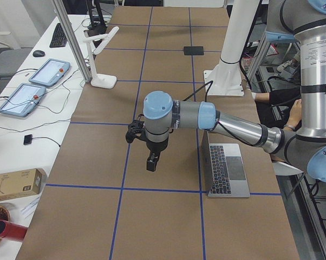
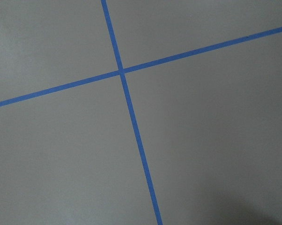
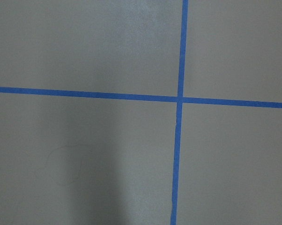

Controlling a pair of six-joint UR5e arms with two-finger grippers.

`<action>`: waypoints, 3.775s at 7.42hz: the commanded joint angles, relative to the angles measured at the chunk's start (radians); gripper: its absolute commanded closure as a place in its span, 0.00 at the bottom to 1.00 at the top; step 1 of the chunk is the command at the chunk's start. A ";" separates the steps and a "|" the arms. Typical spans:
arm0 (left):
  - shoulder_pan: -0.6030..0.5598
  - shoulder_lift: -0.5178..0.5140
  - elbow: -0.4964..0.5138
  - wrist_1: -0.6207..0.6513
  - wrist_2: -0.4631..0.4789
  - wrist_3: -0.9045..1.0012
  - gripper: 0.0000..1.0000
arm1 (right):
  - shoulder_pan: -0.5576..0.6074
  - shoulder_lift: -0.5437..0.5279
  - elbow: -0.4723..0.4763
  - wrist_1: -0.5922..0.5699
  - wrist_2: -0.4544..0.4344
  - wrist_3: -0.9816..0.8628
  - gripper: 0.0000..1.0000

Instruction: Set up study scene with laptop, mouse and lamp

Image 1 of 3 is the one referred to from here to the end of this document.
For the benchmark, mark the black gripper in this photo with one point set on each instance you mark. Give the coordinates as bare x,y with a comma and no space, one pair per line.
156,147

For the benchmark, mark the grey laptop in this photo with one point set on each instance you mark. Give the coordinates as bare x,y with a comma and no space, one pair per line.
224,172

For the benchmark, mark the black mouse pad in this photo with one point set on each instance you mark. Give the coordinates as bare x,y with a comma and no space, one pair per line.
193,50

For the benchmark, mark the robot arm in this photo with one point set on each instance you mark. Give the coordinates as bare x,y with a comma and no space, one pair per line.
305,148

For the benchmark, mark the black computer mouse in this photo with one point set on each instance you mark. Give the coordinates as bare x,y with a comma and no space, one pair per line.
38,53

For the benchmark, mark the small black device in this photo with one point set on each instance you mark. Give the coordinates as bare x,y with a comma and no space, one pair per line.
27,139

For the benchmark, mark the upper teach pendant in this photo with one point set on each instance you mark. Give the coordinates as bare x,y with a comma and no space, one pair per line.
50,72

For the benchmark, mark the teach pendant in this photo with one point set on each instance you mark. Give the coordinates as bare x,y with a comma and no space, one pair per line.
23,100
50,72

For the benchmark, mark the seated person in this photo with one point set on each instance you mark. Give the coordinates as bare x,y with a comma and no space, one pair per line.
289,99

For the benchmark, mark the lower teach pendant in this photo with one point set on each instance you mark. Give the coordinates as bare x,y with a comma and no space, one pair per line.
23,100

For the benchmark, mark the cardboard box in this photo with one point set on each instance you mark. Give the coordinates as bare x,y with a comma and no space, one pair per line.
20,184

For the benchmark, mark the black keyboard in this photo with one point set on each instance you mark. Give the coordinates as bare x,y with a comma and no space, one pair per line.
59,38

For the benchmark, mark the red cylinder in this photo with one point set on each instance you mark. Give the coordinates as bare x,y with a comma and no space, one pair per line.
12,231

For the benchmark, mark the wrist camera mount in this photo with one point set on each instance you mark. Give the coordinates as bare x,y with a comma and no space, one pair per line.
136,130

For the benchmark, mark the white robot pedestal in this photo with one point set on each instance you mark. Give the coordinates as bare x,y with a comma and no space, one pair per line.
226,75

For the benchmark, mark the aluminium frame post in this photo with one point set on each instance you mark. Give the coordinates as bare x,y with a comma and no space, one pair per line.
69,32

